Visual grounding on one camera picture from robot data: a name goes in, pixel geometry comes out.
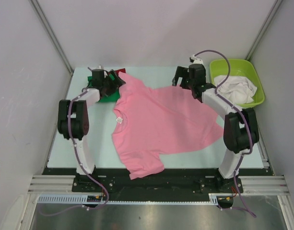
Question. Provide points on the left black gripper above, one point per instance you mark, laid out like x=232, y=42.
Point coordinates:
x=114, y=86

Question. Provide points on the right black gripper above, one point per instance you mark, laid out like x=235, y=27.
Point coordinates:
x=182, y=72

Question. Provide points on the pink t shirt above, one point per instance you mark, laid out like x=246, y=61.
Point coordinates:
x=152, y=122

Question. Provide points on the green plastic basin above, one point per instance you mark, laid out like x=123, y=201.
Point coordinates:
x=239, y=67

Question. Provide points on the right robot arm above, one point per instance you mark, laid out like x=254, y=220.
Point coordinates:
x=240, y=131

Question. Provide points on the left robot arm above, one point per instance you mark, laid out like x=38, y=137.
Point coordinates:
x=73, y=120

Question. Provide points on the folded red t shirt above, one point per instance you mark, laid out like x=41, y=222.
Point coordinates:
x=117, y=71

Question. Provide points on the folded green t shirt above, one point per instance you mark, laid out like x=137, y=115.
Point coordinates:
x=107, y=99

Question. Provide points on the white t shirt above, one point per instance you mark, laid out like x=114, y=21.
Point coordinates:
x=238, y=89

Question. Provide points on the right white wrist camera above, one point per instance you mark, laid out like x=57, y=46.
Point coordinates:
x=195, y=60

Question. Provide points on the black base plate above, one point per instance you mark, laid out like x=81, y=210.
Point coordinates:
x=169, y=183

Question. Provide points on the left aluminium frame post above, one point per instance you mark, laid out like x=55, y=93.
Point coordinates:
x=51, y=34

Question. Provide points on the aluminium frame post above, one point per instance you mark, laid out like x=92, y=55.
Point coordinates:
x=263, y=29
x=51, y=34

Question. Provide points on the right aluminium frame post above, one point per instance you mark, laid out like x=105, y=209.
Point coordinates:
x=263, y=29

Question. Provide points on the slotted cable duct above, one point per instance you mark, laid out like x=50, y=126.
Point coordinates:
x=192, y=199

